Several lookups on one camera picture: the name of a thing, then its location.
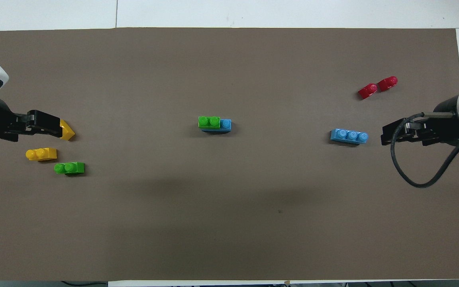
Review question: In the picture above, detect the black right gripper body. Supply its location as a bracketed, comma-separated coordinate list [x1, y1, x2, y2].
[420, 96, 459, 146]

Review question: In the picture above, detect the green two-stud toy block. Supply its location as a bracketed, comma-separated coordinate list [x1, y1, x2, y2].
[54, 162, 85, 175]
[198, 116, 221, 129]

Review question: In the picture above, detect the blue three-stud toy block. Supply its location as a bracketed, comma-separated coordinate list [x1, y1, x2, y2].
[330, 128, 369, 145]
[201, 118, 233, 133]

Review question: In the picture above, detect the yellow two-stud toy block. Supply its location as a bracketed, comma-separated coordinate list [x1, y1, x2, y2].
[59, 120, 76, 141]
[25, 147, 58, 161]

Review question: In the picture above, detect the red one-stud toy block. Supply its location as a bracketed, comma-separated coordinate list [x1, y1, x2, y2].
[378, 76, 398, 92]
[358, 83, 378, 100]

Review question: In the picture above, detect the brown table mat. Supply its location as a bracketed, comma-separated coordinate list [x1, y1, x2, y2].
[0, 27, 459, 282]

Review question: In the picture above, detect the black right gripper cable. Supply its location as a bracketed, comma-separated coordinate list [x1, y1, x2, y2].
[390, 112, 459, 188]

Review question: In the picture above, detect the thin black floor cable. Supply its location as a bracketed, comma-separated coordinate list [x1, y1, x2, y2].
[60, 281, 108, 287]

